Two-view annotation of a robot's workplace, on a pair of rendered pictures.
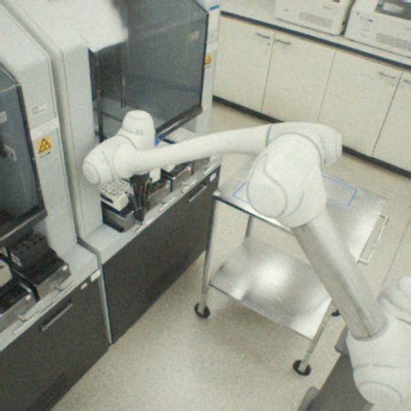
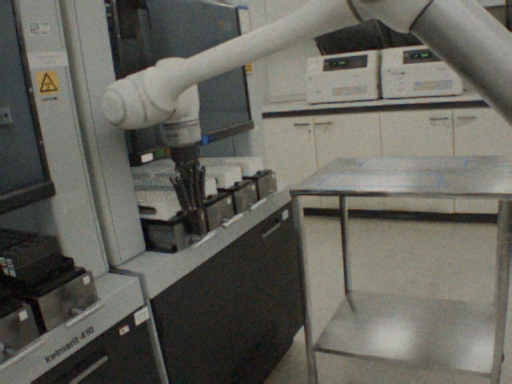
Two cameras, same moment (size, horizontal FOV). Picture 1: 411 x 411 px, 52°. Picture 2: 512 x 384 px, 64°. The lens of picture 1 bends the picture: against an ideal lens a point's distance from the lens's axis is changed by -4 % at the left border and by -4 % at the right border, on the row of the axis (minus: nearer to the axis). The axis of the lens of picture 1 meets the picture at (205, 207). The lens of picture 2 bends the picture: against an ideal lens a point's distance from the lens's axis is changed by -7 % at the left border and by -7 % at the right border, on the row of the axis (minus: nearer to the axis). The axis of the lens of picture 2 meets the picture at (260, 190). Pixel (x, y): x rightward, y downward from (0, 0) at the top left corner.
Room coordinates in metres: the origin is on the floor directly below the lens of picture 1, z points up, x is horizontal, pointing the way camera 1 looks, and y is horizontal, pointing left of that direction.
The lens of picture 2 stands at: (0.09, 0.06, 1.14)
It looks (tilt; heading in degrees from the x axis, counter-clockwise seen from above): 14 degrees down; 0
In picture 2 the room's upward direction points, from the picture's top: 7 degrees counter-clockwise
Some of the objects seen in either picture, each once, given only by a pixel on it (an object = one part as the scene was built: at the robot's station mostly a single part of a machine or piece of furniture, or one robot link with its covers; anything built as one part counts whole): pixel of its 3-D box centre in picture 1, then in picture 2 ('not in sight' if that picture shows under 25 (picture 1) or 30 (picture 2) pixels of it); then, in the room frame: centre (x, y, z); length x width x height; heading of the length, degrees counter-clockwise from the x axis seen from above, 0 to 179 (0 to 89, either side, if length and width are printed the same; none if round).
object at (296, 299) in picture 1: (284, 263); (411, 290); (1.37, -0.39, 0.41); 0.67 x 0.46 x 0.82; 61
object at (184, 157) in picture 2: (138, 179); (186, 162); (1.19, 0.24, 0.96); 0.08 x 0.07 x 0.09; 150
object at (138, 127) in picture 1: (136, 136); (172, 90); (1.17, 0.24, 1.14); 0.13 x 0.11 x 0.16; 154
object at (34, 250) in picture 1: (32, 251); (35, 258); (0.89, 0.53, 0.85); 0.12 x 0.02 x 0.06; 151
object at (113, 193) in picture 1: (99, 184); (136, 205); (1.28, 0.42, 0.83); 0.30 x 0.10 x 0.06; 61
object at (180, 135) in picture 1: (170, 136); (221, 168); (1.69, 0.20, 0.83); 0.30 x 0.10 x 0.06; 61
